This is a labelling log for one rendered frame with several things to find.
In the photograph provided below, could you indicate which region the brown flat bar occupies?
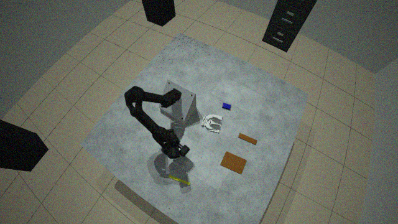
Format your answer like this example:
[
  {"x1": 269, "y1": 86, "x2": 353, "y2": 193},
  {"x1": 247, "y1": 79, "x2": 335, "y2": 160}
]
[{"x1": 239, "y1": 133, "x2": 257, "y2": 145}]

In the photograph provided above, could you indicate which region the brown rectangular plate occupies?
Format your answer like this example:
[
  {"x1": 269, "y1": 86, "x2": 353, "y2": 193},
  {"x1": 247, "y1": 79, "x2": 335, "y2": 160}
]
[{"x1": 220, "y1": 151, "x2": 247, "y2": 174}]

